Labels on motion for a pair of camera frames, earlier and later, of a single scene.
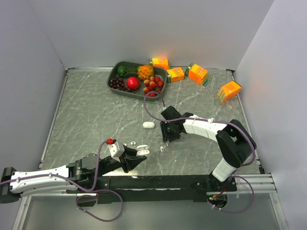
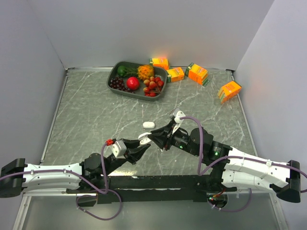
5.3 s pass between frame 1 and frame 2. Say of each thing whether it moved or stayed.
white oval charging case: stayed
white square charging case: moved
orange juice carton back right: stayed
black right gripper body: moved
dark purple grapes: stayed
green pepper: stayed
